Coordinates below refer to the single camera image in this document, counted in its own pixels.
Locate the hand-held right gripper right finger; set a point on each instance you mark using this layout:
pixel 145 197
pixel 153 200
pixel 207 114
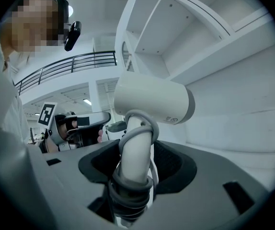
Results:
pixel 183 174

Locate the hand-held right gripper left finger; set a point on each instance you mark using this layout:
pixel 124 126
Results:
pixel 89 169

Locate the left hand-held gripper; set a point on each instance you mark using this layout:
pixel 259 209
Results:
pixel 56 128

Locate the white hair dryer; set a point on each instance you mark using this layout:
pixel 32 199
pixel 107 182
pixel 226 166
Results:
pixel 149 97

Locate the white shelf unit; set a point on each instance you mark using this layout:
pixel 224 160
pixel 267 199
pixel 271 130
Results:
pixel 223 80

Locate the person's left forearm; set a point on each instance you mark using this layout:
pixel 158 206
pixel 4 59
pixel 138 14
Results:
pixel 50 147

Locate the person's left hand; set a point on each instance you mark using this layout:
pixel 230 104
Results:
pixel 100 136

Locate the ceiling tube light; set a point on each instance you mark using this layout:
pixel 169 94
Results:
pixel 87 101

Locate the black metal railing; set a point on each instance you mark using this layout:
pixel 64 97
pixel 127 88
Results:
pixel 68 65

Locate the person's head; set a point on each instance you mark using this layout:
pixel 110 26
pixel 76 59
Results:
pixel 32 20

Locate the round ceiling lamp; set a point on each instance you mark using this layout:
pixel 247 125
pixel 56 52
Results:
pixel 70 9

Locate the black head-worn camera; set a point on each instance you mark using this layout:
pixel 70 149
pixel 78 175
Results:
pixel 72 36

